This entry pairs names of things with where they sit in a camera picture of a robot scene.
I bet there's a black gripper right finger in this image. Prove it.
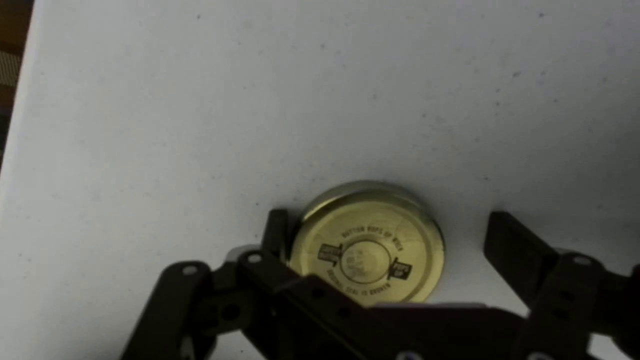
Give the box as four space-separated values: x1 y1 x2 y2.
483 209 640 360

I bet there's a gold metal jar lid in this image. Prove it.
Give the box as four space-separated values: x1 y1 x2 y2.
286 178 448 308

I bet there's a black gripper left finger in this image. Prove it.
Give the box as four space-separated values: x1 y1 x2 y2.
119 206 376 360

